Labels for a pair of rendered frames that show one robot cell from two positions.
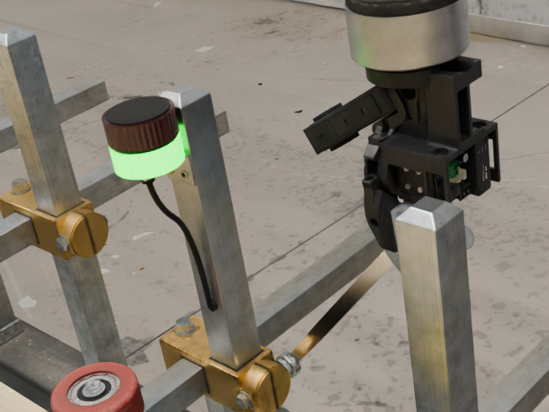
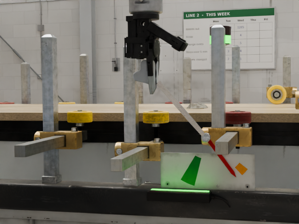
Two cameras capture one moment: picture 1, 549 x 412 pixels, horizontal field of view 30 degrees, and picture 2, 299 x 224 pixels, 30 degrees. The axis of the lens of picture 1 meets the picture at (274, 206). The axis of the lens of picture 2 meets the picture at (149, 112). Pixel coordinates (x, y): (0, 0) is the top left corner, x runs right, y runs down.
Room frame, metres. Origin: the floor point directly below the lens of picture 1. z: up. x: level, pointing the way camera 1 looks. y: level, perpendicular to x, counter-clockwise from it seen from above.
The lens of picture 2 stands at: (1.98, -0.95, 1.00)
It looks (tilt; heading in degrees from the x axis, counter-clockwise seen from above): 3 degrees down; 146
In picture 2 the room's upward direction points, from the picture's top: 1 degrees counter-clockwise
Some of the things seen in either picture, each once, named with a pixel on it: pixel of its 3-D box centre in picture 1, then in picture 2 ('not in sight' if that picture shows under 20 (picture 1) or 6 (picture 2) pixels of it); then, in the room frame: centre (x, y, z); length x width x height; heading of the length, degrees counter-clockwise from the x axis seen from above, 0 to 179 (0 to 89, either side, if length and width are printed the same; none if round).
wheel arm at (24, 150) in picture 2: not in sight; (55, 142); (0.51, -0.29, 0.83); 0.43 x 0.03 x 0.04; 132
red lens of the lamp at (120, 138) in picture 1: (140, 123); (220, 31); (0.78, 0.10, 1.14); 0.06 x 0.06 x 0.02
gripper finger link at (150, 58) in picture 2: not in sight; (150, 59); (0.76, -0.13, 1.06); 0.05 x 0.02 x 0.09; 132
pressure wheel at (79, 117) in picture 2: not in sight; (79, 127); (0.38, -0.15, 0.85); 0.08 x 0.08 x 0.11
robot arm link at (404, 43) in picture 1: (410, 25); (145, 6); (0.73, -0.12, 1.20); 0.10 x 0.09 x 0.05; 132
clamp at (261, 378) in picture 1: (223, 368); (227, 136); (0.83, 0.08, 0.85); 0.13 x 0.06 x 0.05; 42
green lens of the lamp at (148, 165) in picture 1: (147, 150); (220, 40); (0.78, 0.10, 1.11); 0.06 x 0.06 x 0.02
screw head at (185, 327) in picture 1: (184, 325); (246, 125); (0.87, 0.11, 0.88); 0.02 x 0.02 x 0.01
